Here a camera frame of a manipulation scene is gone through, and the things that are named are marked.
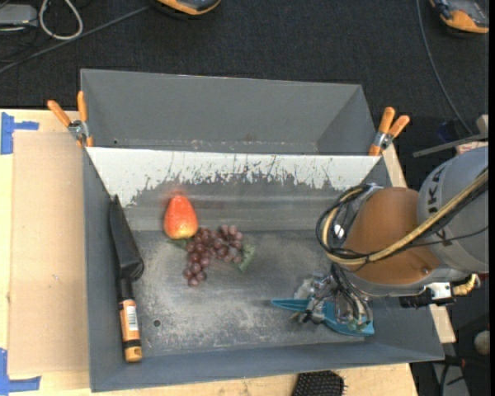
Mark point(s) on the black hairbrush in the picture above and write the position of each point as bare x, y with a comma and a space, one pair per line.
319, 384

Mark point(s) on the brown cardboard board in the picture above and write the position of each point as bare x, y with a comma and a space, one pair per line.
45, 241

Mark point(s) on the grey metal bin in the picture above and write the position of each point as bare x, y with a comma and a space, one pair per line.
231, 303

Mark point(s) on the purple toy grape bunch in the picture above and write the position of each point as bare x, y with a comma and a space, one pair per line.
208, 248

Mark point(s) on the black cylinder on white bracket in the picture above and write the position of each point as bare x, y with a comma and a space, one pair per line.
437, 293

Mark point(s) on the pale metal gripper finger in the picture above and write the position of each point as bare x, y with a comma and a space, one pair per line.
306, 288
306, 316

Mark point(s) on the red toy strawberry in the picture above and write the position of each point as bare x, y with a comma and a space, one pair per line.
180, 219

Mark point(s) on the teal plastic tool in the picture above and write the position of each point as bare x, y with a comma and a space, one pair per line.
284, 303

